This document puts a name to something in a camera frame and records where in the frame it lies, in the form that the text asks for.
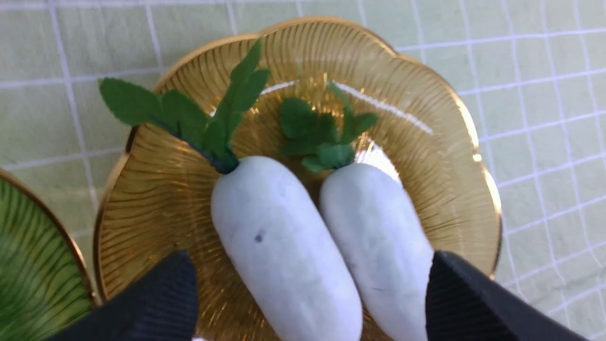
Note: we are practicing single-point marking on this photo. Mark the green plastic plate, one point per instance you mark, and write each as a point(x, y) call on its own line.
point(44, 284)

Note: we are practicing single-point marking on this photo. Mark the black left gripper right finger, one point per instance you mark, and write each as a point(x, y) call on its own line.
point(463, 304)

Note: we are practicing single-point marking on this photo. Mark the white radish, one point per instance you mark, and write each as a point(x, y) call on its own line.
point(283, 277)
point(368, 213)

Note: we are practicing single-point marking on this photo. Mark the amber plastic plate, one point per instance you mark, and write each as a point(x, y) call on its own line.
point(157, 199)

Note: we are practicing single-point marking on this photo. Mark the green checked tablecloth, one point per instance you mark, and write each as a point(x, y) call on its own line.
point(531, 73)

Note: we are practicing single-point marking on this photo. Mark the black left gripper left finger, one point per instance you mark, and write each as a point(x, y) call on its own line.
point(161, 306)

